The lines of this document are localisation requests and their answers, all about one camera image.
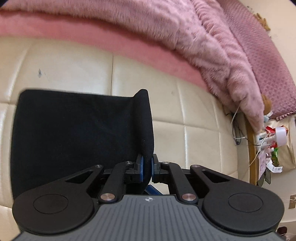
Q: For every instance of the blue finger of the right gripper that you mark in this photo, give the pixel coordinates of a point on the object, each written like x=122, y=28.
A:
x=151, y=190

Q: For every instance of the plush toy on headboard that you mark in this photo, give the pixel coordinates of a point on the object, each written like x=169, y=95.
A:
x=262, y=21

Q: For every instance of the brown teddy bear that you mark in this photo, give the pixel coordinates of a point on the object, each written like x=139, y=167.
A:
x=267, y=104

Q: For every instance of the purple quilted headboard cover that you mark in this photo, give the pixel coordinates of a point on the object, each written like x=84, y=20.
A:
x=271, y=72

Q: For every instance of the white bottle with red label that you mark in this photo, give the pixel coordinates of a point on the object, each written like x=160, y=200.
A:
x=276, y=137

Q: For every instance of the black pants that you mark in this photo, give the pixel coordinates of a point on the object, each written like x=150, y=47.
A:
x=56, y=134

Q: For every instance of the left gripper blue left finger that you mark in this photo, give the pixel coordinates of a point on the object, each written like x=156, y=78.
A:
x=121, y=176

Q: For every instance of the fluffy pink blanket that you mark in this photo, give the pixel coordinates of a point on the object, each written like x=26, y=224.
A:
x=197, y=30

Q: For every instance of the pink bed sheet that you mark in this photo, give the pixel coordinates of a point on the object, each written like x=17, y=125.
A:
x=103, y=35

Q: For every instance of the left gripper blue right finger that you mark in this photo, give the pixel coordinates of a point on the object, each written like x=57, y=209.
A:
x=173, y=176

